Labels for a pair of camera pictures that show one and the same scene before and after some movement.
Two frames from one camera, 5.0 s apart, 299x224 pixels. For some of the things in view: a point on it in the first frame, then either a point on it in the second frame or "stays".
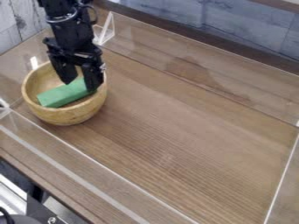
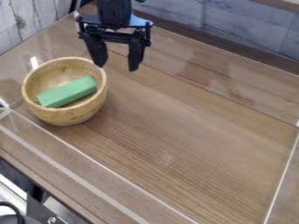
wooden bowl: x=42 y=79 stays
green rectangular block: x=64 y=94 stays
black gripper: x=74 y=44 to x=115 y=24
